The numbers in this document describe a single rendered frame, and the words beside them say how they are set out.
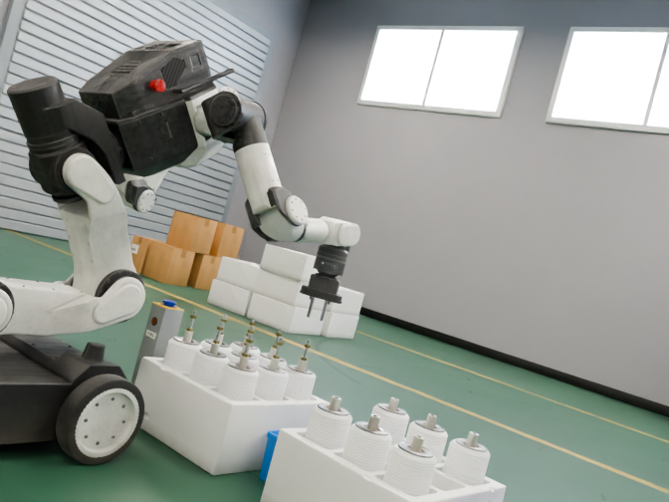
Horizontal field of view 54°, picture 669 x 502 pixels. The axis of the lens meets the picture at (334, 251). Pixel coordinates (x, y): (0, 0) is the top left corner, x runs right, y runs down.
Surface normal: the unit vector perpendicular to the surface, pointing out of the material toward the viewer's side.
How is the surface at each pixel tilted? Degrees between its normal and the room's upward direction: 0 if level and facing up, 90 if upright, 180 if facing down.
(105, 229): 113
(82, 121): 90
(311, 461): 90
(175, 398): 90
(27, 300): 90
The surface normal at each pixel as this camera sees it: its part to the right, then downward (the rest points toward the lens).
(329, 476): -0.64, -0.18
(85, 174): 0.78, 0.21
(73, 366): -0.22, -0.79
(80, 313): 0.43, 0.34
